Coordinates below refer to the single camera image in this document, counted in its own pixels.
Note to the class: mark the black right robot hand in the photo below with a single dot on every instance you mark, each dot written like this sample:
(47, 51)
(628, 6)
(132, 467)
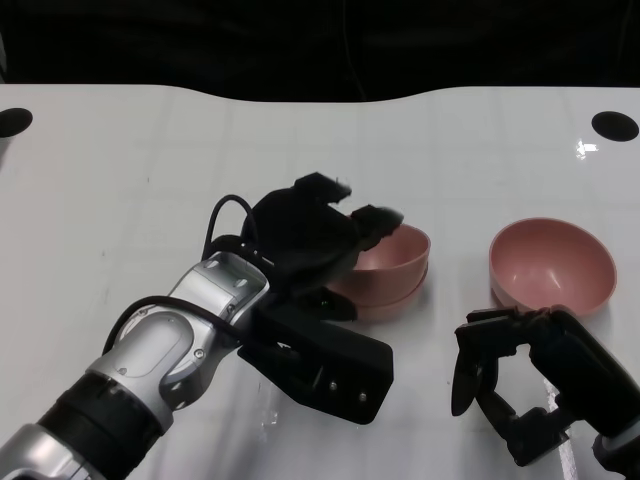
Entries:
(575, 360)

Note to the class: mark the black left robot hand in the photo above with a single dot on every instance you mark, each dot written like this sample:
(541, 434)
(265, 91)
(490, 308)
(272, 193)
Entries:
(300, 240)

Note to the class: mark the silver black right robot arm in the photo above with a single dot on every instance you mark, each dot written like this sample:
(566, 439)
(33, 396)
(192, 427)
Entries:
(622, 455)

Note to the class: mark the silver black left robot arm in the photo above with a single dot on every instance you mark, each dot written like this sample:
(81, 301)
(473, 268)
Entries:
(150, 350)

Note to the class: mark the black cloth backdrop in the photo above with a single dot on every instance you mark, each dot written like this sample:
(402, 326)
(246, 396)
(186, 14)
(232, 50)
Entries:
(200, 40)

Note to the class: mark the black round table grommet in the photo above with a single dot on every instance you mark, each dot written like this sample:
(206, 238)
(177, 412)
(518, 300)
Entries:
(615, 126)
(15, 122)

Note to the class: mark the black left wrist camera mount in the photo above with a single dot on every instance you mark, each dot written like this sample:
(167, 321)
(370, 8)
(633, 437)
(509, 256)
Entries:
(340, 370)

